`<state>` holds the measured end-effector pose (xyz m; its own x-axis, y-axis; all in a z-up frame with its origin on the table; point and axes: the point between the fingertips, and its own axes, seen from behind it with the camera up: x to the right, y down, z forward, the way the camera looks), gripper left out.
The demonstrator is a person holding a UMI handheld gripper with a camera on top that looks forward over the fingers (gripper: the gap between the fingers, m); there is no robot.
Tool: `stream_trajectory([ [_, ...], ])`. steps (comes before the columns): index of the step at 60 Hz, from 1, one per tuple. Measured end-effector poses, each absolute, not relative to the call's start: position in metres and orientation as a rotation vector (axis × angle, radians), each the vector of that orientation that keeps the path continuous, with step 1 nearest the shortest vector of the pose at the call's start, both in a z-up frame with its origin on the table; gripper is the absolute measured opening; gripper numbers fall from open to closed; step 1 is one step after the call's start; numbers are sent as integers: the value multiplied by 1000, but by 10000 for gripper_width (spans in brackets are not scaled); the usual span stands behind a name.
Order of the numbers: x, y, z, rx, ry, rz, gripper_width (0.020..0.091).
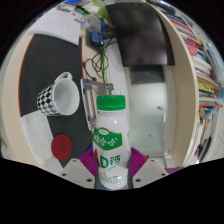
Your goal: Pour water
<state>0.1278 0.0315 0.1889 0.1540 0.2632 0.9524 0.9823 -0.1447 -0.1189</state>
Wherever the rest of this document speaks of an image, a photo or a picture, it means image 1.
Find open white booklet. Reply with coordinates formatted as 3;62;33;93
20;110;64;168

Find black desk mat red edge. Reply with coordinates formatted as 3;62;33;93
18;33;94;169

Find grey metal laptop stand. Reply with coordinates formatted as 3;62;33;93
79;78;115;132

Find tangled black cables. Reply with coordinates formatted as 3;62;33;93
82;36;116;84

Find flat round red coaster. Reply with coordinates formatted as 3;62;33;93
50;133;73;162

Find purple pennant flag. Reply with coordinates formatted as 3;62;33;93
164;166;185;175

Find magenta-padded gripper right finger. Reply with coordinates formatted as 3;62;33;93
127;147;169;190

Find shelf unit with books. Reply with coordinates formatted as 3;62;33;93
146;0;224;168

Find white drink bottle green cap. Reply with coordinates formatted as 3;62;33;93
91;94;132;191

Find black white checkered mug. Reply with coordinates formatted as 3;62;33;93
35;71;81;117

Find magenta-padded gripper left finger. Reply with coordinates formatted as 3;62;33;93
59;148;100;190

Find white notebook paper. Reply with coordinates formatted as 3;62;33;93
27;7;82;47

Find black computer monitor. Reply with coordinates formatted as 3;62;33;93
104;2;176;68

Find small blue box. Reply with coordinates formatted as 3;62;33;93
90;31;105;47

